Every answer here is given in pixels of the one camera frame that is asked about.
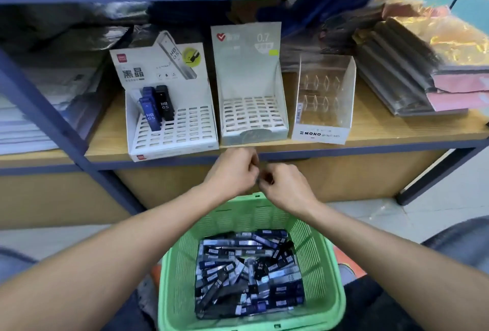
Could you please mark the person's left hand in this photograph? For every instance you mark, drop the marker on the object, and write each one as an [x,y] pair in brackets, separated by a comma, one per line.
[233,175]

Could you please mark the stack of wrapped paper packs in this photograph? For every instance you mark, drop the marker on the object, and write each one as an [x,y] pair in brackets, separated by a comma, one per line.
[46,97]

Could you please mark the pile of lead cases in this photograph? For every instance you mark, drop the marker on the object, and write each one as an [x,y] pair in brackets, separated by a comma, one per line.
[248,273]

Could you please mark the white display box red label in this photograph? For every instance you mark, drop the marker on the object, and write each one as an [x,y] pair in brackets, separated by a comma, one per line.
[179,132]

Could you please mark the clear plastic display box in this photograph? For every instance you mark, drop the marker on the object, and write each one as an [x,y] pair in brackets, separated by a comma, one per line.
[328,132]

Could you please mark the green plastic basket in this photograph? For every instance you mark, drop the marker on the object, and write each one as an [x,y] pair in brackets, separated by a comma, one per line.
[177,266]

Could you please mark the person's right hand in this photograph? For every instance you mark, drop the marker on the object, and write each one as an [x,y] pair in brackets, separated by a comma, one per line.
[289,188]

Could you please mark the person's left forearm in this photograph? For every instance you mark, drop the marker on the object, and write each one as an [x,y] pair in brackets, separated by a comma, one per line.
[99,273]

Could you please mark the pale green display box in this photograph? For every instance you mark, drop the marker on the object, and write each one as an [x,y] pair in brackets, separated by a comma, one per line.
[248,75]

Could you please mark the person's right forearm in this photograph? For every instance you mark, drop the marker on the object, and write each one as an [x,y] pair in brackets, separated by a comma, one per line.
[405,273]

